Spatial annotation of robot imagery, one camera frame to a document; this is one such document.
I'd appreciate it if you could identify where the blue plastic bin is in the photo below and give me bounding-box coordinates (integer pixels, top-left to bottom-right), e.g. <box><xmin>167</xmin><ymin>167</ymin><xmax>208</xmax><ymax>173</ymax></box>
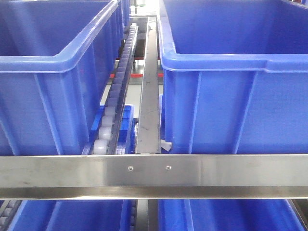
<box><xmin>0</xmin><ymin>0</ymin><xmax>123</xmax><ymax>156</ymax></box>
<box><xmin>158</xmin><ymin>0</ymin><xmax>308</xmax><ymax>154</ymax></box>

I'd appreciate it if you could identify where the blue middle lower bin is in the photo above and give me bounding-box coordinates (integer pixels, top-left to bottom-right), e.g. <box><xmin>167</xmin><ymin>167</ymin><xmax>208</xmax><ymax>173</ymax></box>
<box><xmin>82</xmin><ymin>104</ymin><xmax>135</xmax><ymax>155</ymax></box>

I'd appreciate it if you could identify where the steel divider rail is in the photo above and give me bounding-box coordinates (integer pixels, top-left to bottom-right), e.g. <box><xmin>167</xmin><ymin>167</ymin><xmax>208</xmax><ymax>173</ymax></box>
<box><xmin>136</xmin><ymin>16</ymin><xmax>161</xmax><ymax>154</ymax></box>

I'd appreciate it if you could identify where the blue lower bin left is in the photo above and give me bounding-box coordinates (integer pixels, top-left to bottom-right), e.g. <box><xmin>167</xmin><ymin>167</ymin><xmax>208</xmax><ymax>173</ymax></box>
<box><xmin>8</xmin><ymin>200</ymin><xmax>133</xmax><ymax>231</ymax></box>

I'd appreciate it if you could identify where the blue lower bin right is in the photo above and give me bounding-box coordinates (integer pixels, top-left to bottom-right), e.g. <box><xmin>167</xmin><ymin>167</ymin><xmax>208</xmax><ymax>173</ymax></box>
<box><xmin>158</xmin><ymin>199</ymin><xmax>304</xmax><ymax>231</ymax></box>

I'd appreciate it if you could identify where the blue plastic bin left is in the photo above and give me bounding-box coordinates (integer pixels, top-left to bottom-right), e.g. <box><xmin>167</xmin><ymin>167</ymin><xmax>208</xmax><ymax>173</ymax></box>
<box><xmin>0</xmin><ymin>0</ymin><xmax>123</xmax><ymax>156</ymax></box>

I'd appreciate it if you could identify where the white roller conveyor track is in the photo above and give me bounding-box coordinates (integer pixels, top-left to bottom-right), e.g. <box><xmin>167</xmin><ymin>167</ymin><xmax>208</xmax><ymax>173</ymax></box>
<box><xmin>91</xmin><ymin>23</ymin><xmax>138</xmax><ymax>155</ymax></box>

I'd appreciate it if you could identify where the stainless steel shelf rack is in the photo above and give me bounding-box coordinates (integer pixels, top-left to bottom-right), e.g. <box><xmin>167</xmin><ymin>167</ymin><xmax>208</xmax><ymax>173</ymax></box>
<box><xmin>0</xmin><ymin>154</ymin><xmax>308</xmax><ymax>200</ymax></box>

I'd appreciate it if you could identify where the blue plastic bin right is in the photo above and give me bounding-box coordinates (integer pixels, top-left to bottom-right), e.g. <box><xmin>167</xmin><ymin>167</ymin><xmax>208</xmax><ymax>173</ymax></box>
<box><xmin>158</xmin><ymin>0</ymin><xmax>308</xmax><ymax>154</ymax></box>

